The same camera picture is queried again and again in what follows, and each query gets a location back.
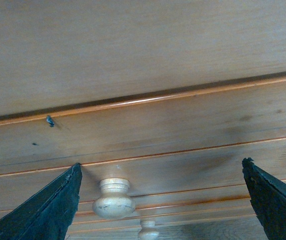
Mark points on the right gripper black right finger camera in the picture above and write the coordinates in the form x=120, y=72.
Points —
x=268, y=199

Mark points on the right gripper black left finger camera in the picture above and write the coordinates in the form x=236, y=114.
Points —
x=48, y=214

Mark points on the pale wooden top drawer knob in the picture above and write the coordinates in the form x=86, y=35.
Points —
x=114, y=202

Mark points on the pale wooden drawer knob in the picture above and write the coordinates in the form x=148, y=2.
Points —
x=114, y=202
x=148, y=230

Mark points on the wooden top drawer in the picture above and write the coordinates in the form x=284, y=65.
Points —
x=182, y=155

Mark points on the wooden drawer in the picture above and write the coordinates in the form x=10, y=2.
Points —
x=182, y=155
x=243, y=228

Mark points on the wooden lower drawer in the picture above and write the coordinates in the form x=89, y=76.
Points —
x=243, y=228

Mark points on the pale wooden lower drawer knob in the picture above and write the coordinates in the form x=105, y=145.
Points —
x=148, y=230

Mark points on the wooden nightstand cabinet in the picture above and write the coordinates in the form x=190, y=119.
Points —
x=66, y=57

